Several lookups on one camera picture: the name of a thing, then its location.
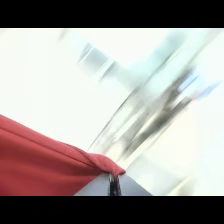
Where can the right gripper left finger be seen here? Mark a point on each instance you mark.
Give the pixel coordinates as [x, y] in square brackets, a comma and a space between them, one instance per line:
[94, 186]

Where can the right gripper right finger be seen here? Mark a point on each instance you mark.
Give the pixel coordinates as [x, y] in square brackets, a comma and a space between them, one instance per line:
[133, 187]

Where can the red garment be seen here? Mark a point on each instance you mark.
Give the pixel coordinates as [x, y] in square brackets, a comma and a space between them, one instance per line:
[40, 166]

